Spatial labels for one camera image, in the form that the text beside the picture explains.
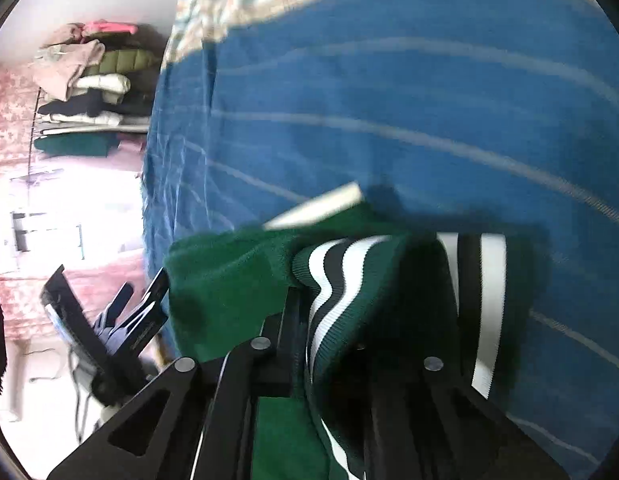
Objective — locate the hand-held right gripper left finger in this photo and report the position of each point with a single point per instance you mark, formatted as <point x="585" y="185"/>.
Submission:
<point x="269" y="345"/>

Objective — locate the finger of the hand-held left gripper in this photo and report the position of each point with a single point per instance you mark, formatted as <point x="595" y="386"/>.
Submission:
<point x="117" y="307"/>
<point x="147" y="315"/>

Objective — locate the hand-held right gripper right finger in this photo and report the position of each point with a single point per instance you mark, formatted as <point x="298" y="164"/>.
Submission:
<point x="432" y="395"/>

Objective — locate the green varsity jacket cream sleeves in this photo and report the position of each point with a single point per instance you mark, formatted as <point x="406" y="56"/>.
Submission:
<point x="229" y="270"/>

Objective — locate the black metal clothes rack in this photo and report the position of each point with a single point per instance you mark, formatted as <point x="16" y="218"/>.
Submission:
<point x="38" y="110"/>

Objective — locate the window with black grille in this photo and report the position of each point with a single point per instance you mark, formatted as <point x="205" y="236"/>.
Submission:
<point x="89" y="200"/>

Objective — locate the dark green folded garment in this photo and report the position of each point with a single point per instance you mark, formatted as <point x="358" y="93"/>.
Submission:
<point x="74" y="145"/>

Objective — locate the black folded garment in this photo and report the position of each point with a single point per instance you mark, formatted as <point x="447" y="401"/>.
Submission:
<point x="82" y="102"/>

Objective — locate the cream puffer jacket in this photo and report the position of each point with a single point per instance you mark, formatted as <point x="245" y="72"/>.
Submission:
<point x="102" y="84"/>

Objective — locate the olive puffer jacket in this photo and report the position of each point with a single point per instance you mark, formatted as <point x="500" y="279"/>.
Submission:
<point x="122" y="62"/>

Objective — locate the beige pink padded jacket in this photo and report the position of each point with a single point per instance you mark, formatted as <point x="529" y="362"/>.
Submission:
<point x="64" y="67"/>

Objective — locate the blue striped bedsheet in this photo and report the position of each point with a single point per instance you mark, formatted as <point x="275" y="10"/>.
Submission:
<point x="389" y="110"/>

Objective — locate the bright pink garment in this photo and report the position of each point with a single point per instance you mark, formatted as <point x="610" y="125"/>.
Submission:
<point x="109" y="27"/>

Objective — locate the checked blanket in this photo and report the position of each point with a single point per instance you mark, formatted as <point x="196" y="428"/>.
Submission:
<point x="229" y="15"/>

